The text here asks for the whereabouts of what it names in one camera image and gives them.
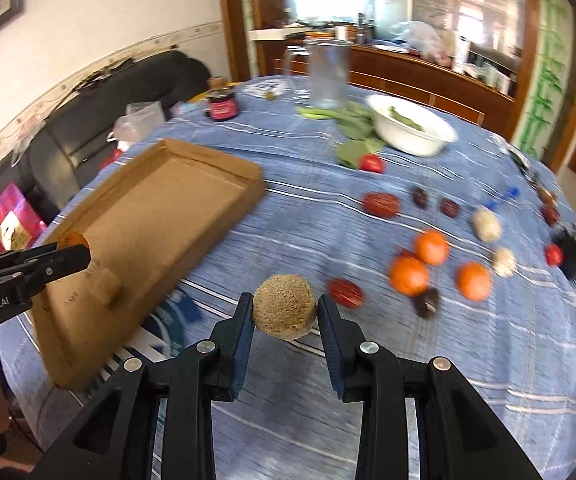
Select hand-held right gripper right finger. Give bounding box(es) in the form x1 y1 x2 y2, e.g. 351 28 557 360
317 292 544 480

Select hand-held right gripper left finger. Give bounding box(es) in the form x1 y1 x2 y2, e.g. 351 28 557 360
42 292 256 480

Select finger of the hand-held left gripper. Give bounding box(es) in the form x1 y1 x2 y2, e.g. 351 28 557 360
0 259 92 306
0 241 91 282

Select orange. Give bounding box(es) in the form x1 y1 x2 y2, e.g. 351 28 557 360
388 255 429 297
414 229 450 267
59 230 90 248
456 261 493 302

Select sesame-coated round cake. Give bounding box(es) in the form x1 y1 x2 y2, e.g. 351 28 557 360
471 208 502 242
491 246 517 278
253 274 319 343

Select brown cardboard tray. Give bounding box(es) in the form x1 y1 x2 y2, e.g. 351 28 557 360
30 137 266 392

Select dark chocolate-coloured pastry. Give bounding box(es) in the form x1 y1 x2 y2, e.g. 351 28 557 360
414 287 440 319

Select pink gift bag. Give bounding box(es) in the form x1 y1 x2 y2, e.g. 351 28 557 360
0 182 48 257

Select blue checked tablecloth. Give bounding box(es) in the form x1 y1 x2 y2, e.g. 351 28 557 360
0 75 576 480

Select black leather sofa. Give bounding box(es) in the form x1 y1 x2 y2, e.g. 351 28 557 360
0 50 213 261

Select clear plastic bag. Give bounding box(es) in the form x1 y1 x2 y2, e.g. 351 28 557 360
106 101 166 142

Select large red date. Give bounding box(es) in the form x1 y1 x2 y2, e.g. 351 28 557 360
363 191 401 219

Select clear plastic bottle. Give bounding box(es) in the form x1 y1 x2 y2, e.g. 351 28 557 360
170 101 206 117

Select red radish with leaves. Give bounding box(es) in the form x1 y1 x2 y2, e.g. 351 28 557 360
335 137 387 175

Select dark jar with pink label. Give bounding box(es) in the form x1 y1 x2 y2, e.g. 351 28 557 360
205 87 239 122

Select white bowl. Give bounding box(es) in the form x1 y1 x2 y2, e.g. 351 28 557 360
366 94 460 157

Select leafy green vegetables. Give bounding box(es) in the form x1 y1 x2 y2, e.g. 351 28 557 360
295 101 386 141

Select white plate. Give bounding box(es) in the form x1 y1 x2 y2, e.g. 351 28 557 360
240 80 289 101

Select black device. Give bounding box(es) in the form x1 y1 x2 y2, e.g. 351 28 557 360
555 225 576 281

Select clear glass pitcher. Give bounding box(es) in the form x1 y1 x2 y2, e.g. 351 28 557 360
283 37 355 111

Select wooden sideboard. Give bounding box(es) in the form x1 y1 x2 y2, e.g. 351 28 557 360
263 37 516 128

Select white plastic bag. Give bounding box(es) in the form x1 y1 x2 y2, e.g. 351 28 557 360
398 20 444 61

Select white refrigerator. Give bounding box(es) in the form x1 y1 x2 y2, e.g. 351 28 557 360
373 0 413 41

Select wooden door frame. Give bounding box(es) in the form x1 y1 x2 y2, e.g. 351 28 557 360
216 0 263 83

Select green bamboo wall sticker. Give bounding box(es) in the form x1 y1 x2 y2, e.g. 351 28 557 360
515 0 576 158

